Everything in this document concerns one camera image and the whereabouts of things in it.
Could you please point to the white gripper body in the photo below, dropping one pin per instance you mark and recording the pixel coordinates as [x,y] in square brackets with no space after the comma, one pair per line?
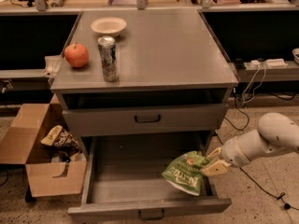
[234,153]

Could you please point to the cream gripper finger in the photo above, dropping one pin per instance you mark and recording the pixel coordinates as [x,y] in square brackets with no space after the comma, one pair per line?
[216,167]
[215,153]

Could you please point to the green jalapeno chip bag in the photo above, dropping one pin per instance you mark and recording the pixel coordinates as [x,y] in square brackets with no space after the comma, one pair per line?
[184,172]

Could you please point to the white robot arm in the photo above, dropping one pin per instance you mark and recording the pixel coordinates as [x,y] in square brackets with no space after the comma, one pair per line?
[274,135]

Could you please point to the closed grey upper drawer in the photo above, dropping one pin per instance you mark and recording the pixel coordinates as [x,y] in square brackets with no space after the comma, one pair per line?
[151,119]

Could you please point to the open grey lower drawer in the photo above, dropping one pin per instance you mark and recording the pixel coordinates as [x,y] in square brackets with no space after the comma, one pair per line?
[124,180]

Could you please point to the grey drawer cabinet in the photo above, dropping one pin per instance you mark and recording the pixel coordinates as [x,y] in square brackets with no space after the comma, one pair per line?
[165,57]

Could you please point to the brown snack bag in box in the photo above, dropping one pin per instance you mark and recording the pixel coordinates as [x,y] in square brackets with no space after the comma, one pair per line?
[59,137]

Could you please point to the white power strip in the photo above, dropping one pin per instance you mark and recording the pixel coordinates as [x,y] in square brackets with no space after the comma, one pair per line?
[270,63]

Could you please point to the silver drink can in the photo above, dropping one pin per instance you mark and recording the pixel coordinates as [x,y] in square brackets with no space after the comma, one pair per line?
[107,50]

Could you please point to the white paper bowl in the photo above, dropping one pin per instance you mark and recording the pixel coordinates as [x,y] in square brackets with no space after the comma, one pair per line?
[112,26]

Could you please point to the red apple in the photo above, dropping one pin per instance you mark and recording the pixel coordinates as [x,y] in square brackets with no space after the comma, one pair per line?
[76,55]

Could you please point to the open cardboard box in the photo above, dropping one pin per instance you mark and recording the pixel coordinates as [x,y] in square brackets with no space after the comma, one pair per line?
[21,145]

